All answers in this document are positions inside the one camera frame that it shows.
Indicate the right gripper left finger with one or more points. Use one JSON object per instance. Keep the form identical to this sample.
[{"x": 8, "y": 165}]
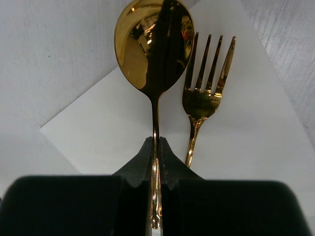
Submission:
[{"x": 97, "y": 205}]

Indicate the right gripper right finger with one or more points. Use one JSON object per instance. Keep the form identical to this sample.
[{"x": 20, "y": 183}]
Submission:
[{"x": 193, "y": 206}]

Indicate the gold fork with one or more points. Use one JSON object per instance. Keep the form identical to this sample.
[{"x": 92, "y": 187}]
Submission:
[{"x": 200, "y": 105}]

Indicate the gold spoon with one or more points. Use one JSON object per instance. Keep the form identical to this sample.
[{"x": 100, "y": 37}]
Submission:
[{"x": 153, "y": 44}]

